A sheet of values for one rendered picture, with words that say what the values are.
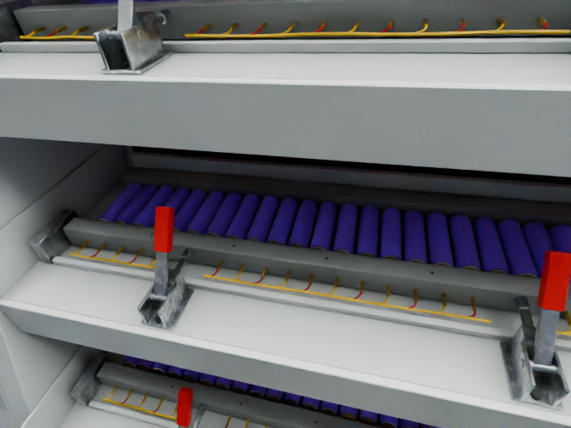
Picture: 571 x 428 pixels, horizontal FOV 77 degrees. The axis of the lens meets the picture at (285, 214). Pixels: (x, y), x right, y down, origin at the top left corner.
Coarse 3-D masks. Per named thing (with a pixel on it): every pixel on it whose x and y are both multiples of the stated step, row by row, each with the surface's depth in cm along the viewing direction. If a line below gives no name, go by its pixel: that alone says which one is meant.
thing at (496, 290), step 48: (96, 240) 35; (144, 240) 33; (192, 240) 32; (240, 240) 32; (288, 288) 29; (336, 288) 29; (384, 288) 29; (432, 288) 28; (480, 288) 26; (528, 288) 26
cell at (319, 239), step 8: (320, 208) 36; (328, 208) 35; (336, 208) 36; (320, 216) 35; (328, 216) 34; (320, 224) 34; (328, 224) 34; (320, 232) 33; (328, 232) 33; (312, 240) 33; (320, 240) 32; (328, 240) 32; (312, 248) 32; (320, 248) 32; (328, 248) 32
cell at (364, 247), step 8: (368, 208) 35; (376, 208) 35; (360, 216) 35; (368, 216) 34; (376, 216) 34; (360, 224) 34; (368, 224) 33; (376, 224) 33; (360, 232) 33; (368, 232) 32; (376, 232) 33; (360, 240) 32; (368, 240) 31; (376, 240) 32; (360, 248) 31; (368, 248) 31; (376, 248) 31; (376, 256) 31
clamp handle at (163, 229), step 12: (156, 216) 28; (168, 216) 27; (156, 228) 28; (168, 228) 27; (156, 240) 28; (168, 240) 28; (156, 252) 28; (168, 252) 28; (156, 264) 28; (168, 264) 28; (156, 276) 28; (156, 288) 28; (168, 288) 29
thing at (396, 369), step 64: (64, 192) 37; (448, 192) 35; (512, 192) 33; (0, 256) 32; (64, 256) 36; (128, 256) 35; (64, 320) 30; (128, 320) 29; (192, 320) 29; (256, 320) 28; (320, 320) 28; (384, 320) 28; (512, 320) 27; (256, 384) 29; (320, 384) 26; (384, 384) 24; (448, 384) 24
